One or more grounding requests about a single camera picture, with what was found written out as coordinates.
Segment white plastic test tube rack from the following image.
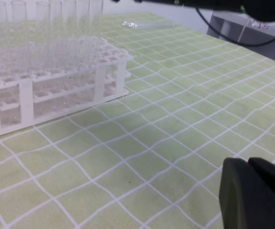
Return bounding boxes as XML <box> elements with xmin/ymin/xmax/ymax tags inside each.
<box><xmin>0</xmin><ymin>39</ymin><xmax>133</xmax><ymax>135</ymax></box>

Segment grey box in background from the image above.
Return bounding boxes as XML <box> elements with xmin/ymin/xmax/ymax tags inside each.
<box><xmin>209</xmin><ymin>11</ymin><xmax>275</xmax><ymax>60</ymax></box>

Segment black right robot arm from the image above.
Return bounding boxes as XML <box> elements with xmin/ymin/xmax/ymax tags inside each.
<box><xmin>149</xmin><ymin>0</ymin><xmax>275</xmax><ymax>22</ymax></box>

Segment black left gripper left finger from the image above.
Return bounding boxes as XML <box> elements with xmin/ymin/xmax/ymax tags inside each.
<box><xmin>219</xmin><ymin>158</ymin><xmax>275</xmax><ymax>229</ymax></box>

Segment green grid tablecloth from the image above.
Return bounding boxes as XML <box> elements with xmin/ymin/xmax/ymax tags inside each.
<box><xmin>0</xmin><ymin>13</ymin><xmax>275</xmax><ymax>229</ymax></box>

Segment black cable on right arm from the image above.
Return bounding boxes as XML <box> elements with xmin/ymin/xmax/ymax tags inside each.
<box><xmin>194</xmin><ymin>8</ymin><xmax>275</xmax><ymax>47</ymax></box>

